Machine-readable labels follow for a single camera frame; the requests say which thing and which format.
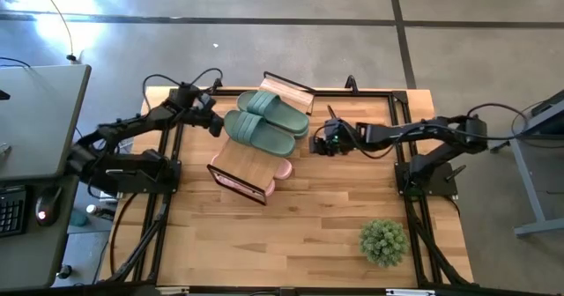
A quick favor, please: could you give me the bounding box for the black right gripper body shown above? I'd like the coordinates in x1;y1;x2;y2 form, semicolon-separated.
323;123;369;156

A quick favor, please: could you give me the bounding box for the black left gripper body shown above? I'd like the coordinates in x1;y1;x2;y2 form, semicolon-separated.
182;108;221;129

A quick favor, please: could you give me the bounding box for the pink rubber slide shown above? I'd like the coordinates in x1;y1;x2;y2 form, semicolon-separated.
210;153;294;181
214;174;278;198

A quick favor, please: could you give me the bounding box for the teal rubber slide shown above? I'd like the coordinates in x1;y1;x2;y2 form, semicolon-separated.
223;109;297;159
236;89;311;140

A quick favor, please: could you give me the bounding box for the small round artificial plant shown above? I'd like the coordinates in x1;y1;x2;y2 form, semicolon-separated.
359;218;411;270

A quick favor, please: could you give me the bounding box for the small bottle white cap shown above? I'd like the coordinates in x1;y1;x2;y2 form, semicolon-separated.
85;203;116;221

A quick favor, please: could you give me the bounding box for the teal round object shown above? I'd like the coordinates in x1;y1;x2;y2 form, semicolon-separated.
70;210;92;227

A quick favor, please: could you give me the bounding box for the light grey desk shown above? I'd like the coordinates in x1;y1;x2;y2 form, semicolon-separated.
0;63;93;182

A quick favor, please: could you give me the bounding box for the black computer mouse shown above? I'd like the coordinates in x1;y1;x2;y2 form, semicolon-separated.
34;185;63;227

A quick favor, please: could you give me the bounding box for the grey metal table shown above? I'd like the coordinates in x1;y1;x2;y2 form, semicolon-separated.
486;88;564;238

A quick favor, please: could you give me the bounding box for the black keyboard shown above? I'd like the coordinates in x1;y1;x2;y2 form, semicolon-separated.
0;185;28;239

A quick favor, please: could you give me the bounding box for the dark grey desk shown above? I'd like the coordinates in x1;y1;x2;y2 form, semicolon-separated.
0;174;80;291

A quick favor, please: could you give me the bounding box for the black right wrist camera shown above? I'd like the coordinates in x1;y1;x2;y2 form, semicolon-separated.
323;117;350;135

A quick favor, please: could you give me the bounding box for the wooden shelf black metal frame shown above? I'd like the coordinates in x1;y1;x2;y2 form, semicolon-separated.
205;70;316;207

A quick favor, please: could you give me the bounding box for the black aluminium table frame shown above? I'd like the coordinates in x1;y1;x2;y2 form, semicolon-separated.
99;86;475;296

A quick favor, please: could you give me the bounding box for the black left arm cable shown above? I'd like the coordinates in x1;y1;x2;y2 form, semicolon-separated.
142;68;224;112

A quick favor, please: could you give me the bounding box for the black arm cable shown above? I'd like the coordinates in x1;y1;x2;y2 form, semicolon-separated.
142;68;224;112
311;103;530;160

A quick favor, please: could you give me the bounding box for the thin yellow cable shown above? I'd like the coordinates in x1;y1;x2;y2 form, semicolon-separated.
33;0;78;63

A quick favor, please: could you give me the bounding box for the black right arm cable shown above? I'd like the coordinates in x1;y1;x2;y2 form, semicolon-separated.
311;103;530;160

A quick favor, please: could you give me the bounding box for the silver metal bracket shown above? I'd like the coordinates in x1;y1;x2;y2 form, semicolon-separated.
386;288;436;296
156;285;191;295

